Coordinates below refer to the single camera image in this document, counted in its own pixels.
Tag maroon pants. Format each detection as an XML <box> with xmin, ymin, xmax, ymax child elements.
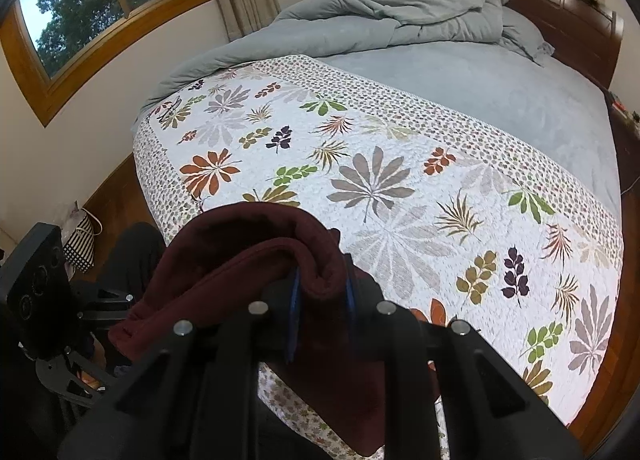
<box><xmin>106</xmin><ymin>201</ymin><xmax>444</xmax><ymax>458</ymax></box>

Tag striped black white bag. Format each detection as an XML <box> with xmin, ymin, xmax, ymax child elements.
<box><xmin>61</xmin><ymin>203</ymin><xmax>103</xmax><ymax>273</ymax></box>

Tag floral quilted bedspread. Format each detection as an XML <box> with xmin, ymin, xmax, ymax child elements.
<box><xmin>130</xmin><ymin>53</ymin><xmax>625</xmax><ymax>460</ymax></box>

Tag grey-blue bed sheet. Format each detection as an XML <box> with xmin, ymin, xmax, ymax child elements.
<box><xmin>323</xmin><ymin>42</ymin><xmax>622</xmax><ymax>217</ymax></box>

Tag grey-blue comforter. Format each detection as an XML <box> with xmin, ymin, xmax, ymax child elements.
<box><xmin>142</xmin><ymin>0</ymin><xmax>554</xmax><ymax>110</ymax></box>

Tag wooden framed window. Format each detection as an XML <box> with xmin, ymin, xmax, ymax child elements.
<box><xmin>1</xmin><ymin>0</ymin><xmax>211</xmax><ymax>125</ymax></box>

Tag dark wooden headboard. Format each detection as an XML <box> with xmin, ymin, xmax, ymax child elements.
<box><xmin>508</xmin><ymin>0</ymin><xmax>624</xmax><ymax>89</ymax></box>

